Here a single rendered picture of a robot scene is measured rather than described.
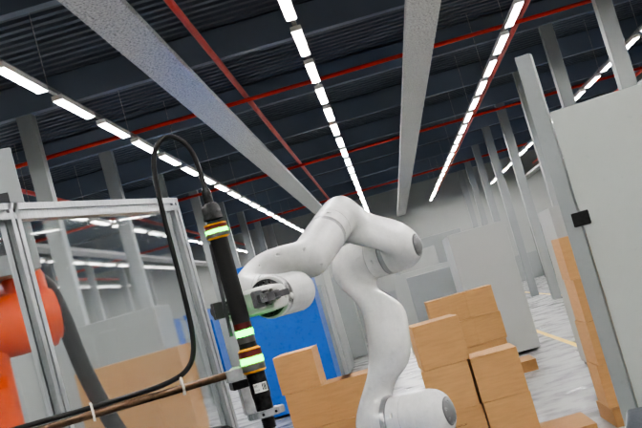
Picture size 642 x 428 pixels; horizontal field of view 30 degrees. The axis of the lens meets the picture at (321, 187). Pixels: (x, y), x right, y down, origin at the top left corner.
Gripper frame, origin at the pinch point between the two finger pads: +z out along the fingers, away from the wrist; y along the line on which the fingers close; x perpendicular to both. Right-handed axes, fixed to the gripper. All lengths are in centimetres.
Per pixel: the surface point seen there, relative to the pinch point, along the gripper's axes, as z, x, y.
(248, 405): 3.1, -18.1, 1.4
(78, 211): -72, 37, 70
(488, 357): -732, -81, 138
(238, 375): 3.4, -12.4, 1.7
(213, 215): 1.7, 17.1, -1.2
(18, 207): -45, 38, 70
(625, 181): -179, 7, -56
